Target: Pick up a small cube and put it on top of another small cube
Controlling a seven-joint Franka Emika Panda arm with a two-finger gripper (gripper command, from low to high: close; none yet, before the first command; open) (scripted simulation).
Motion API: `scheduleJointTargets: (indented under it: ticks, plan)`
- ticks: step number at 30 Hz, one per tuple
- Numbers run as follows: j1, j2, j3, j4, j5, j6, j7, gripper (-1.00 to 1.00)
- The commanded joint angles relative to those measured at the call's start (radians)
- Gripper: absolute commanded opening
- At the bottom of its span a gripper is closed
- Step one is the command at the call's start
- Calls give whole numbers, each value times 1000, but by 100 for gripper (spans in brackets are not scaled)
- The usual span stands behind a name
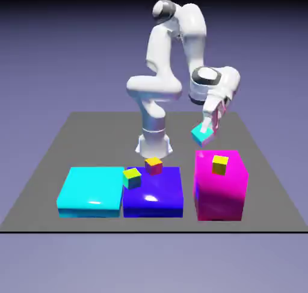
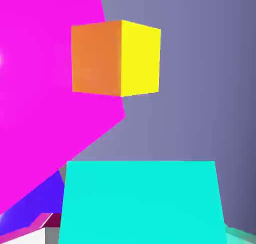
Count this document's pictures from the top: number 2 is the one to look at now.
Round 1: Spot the small yellow cube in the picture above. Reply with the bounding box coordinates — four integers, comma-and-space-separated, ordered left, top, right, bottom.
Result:
70, 19, 162, 98

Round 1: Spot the small cyan cube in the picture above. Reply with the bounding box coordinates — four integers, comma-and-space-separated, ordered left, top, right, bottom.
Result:
58, 160, 228, 244

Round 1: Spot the large magenta box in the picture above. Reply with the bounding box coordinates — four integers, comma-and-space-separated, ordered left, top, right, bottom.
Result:
0, 0, 126, 235

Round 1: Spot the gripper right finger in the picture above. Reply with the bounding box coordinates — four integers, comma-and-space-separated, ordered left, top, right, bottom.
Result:
225, 225, 256, 244

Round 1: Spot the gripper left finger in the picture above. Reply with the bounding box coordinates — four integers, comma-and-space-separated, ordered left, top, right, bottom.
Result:
0, 212, 62, 244

